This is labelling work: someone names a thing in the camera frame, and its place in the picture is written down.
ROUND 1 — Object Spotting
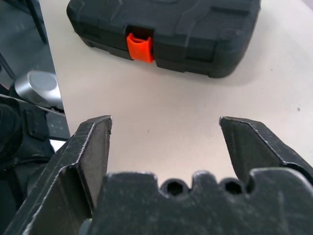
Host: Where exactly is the black plastic tool case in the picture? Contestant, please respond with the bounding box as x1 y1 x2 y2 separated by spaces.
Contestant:
66 0 262 79

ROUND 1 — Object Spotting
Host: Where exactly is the black robot torso housing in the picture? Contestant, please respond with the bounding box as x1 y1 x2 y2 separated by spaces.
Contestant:
0 95 72 235

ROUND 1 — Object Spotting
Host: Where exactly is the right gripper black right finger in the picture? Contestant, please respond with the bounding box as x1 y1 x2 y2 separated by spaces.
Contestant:
219 116 313 188

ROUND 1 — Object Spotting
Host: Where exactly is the orange case latch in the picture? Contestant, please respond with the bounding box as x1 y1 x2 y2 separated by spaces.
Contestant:
126 32 155 64

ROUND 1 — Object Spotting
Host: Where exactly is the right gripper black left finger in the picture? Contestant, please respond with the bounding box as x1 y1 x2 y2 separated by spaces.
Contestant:
4 115 113 235

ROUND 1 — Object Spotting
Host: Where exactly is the silver robot body joint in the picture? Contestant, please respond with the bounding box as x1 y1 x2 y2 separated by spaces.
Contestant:
14 70 62 109

